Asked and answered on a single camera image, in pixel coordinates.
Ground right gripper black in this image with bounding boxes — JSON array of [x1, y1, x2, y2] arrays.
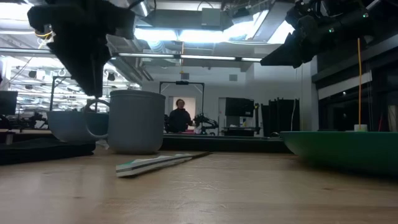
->
[[260, 0, 334, 69]]

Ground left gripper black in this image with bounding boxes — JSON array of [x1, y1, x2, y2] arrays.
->
[[27, 0, 136, 97]]

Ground blue bowl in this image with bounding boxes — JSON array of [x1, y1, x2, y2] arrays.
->
[[47, 110, 110, 144]]

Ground grey mug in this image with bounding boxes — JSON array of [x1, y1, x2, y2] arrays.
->
[[84, 90, 167, 156]]

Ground black cloth napkin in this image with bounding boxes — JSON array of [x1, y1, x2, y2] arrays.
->
[[0, 138, 96, 166]]

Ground green plate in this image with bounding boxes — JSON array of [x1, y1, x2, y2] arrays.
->
[[279, 131, 398, 179]]

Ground black folding panels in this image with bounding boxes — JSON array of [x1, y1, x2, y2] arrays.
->
[[260, 98, 301, 138]]

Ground black flat screen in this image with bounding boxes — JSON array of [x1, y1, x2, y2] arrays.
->
[[224, 97, 255, 118]]

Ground long strip light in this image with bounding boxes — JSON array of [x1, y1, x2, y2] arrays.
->
[[117, 52, 262, 62]]

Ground grey electrical box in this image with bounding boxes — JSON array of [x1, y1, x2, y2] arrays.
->
[[201, 7, 222, 27]]

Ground dark computer monitor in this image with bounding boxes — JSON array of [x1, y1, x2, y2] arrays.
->
[[0, 90, 19, 116]]

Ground black desk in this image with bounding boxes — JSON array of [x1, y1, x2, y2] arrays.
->
[[222, 126, 262, 137]]

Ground person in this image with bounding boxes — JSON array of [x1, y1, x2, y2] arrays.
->
[[168, 98, 194, 134]]

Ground thin black metal frame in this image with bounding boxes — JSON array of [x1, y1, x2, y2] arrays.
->
[[49, 75, 73, 112]]

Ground black reel with yellow cable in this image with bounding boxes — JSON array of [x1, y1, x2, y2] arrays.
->
[[34, 29, 55, 40]]

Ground silver air duct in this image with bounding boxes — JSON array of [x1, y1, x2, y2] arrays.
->
[[130, 0, 149, 18]]

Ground yellow extension cable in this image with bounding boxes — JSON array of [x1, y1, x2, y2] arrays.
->
[[356, 37, 363, 131]]

